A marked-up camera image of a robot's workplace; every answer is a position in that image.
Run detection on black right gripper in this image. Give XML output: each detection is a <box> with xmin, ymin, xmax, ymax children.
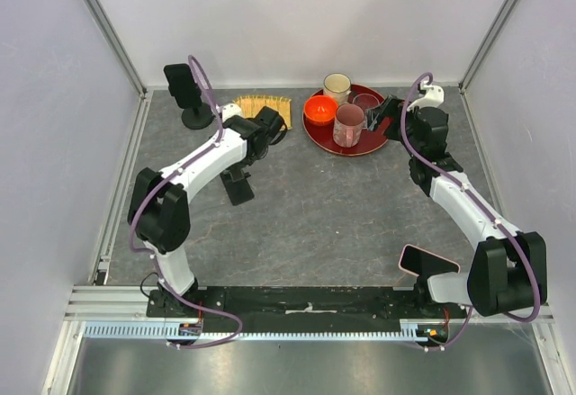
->
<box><xmin>365</xmin><ymin>94</ymin><xmax>421</xmax><ymax>158</ymax></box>

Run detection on black folding phone stand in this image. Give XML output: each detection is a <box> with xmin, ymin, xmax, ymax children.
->
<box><xmin>220</xmin><ymin>163</ymin><xmax>255</xmax><ymax>206</ymax></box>

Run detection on black round-base phone stand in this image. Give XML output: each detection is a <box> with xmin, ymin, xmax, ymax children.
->
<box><xmin>168</xmin><ymin>83</ymin><xmax>214</xmax><ymax>130</ymax></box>

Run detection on black smartphone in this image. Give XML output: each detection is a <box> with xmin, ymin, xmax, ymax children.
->
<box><xmin>163</xmin><ymin>63</ymin><xmax>202</xmax><ymax>109</ymax></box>

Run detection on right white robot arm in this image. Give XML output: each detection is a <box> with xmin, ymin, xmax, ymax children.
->
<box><xmin>366</xmin><ymin>95</ymin><xmax>547</xmax><ymax>320</ymax></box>

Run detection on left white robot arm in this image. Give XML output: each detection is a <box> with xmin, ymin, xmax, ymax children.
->
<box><xmin>128</xmin><ymin>106</ymin><xmax>287</xmax><ymax>317</ymax></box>

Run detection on clear drinking glass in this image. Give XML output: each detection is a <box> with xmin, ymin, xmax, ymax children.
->
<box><xmin>353</xmin><ymin>94</ymin><xmax>381</xmax><ymax>118</ymax></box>

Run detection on pink patterned mug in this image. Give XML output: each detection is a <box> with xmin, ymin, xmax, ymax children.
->
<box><xmin>333</xmin><ymin>103</ymin><xmax>365</xmax><ymax>148</ymax></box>

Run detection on yellow woven bamboo mat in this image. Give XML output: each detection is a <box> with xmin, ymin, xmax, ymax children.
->
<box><xmin>234</xmin><ymin>94</ymin><xmax>293</xmax><ymax>130</ymax></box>

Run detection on orange bowl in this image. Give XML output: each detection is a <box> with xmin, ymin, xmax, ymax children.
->
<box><xmin>303</xmin><ymin>95</ymin><xmax>338</xmax><ymax>126</ymax></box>

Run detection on red oval lacquer tray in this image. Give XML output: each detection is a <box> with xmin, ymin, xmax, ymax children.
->
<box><xmin>301</xmin><ymin>84</ymin><xmax>396</xmax><ymax>157</ymax></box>

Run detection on pink-cased smartphone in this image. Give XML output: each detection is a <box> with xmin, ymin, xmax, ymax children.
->
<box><xmin>398</xmin><ymin>244</ymin><xmax>460</xmax><ymax>277</ymax></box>

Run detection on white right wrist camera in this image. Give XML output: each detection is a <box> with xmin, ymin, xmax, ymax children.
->
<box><xmin>408</xmin><ymin>82</ymin><xmax>445</xmax><ymax>112</ymax></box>

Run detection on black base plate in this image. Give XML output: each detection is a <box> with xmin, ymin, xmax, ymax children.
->
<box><xmin>146</xmin><ymin>285</ymin><xmax>469</xmax><ymax>334</ymax></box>

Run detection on slotted cable duct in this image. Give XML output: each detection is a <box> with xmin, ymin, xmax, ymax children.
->
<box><xmin>83</xmin><ymin>321</ymin><xmax>430</xmax><ymax>344</ymax></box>

